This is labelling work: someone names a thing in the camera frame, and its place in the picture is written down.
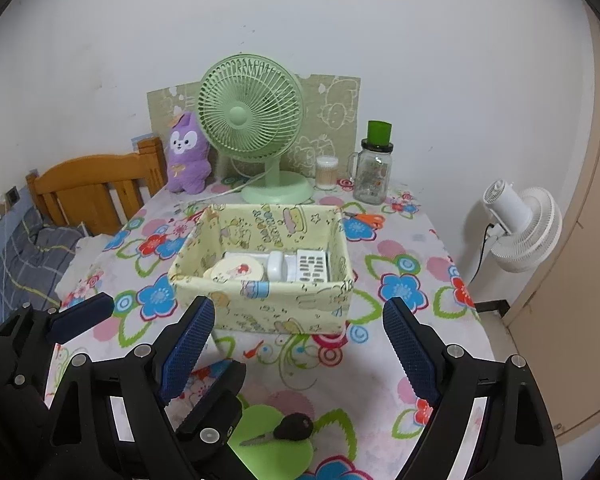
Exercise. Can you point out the beige door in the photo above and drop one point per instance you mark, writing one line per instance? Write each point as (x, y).
(590, 260)

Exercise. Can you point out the green round pad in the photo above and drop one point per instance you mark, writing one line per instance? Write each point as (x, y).
(280, 460)

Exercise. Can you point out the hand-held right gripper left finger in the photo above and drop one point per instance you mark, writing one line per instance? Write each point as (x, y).
(187, 350)

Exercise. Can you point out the cream round cartoon tin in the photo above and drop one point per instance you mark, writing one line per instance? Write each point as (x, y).
(235, 267)

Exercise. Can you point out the grey plaid blanket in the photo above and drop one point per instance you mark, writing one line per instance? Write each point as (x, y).
(25, 270)

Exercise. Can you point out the wooden bed headboard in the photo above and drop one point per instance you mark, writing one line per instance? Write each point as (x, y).
(80, 175)

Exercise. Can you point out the white rounded plastic gadget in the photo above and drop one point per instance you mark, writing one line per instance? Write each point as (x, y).
(275, 265)

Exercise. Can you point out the white crumpled cloth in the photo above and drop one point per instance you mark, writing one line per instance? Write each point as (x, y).
(85, 255)

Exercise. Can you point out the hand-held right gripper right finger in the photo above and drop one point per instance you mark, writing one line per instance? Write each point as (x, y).
(412, 350)

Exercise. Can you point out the glass mug jar green lid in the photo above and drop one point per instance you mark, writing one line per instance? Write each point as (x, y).
(372, 180)

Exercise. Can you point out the black key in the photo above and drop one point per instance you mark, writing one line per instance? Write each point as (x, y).
(292, 427)

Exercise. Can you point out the white remote control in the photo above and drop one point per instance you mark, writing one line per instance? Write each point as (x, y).
(310, 265)

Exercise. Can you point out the green desk fan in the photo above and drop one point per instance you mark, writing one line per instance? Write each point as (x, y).
(240, 112)

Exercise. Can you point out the white standing fan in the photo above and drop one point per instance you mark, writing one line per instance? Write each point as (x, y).
(530, 230)

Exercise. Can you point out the wall socket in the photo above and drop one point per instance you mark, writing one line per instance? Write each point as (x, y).
(12, 195)

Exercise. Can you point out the purple plush toy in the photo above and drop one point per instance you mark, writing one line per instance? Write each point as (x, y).
(185, 170)

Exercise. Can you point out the cotton swab jar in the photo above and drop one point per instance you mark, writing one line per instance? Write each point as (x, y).
(327, 175)

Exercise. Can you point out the floral tablecloth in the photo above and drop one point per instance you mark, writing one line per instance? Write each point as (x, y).
(355, 370)

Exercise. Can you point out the yellow cartoon storage box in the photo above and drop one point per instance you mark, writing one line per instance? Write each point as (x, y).
(260, 310)

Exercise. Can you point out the beige cartoon printed board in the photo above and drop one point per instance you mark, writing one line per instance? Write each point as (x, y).
(335, 110)

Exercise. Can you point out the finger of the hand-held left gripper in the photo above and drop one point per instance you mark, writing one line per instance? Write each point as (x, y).
(80, 310)
(215, 395)

